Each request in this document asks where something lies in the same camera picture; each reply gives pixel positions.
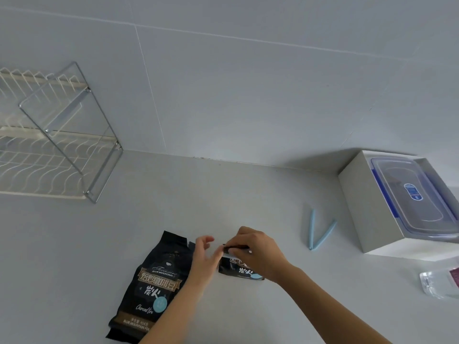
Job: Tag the person's right hand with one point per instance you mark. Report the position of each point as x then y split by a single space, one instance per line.
260 252

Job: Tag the person's left hand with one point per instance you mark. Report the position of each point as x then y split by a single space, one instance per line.
201 263

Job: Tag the person's left thumb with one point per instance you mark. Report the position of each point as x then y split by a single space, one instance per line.
218 254

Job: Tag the person's right thumb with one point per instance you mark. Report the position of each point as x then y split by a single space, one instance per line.
238 251

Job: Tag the small black coffee bag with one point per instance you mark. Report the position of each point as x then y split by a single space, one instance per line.
238 270

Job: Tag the person's right forearm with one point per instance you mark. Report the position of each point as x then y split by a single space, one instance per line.
330 308

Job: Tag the person's left forearm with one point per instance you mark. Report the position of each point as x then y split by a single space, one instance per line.
172 313

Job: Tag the large black coffee bag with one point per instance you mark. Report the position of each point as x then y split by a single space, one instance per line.
154 283

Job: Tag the light blue bag clip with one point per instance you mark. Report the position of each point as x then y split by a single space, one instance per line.
312 231

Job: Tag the white cardboard box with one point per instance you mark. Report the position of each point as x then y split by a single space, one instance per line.
362 207

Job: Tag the clear container with blue clips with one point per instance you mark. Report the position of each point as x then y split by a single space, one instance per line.
416 197

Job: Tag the clear plastic packet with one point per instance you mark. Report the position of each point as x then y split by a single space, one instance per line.
439 281

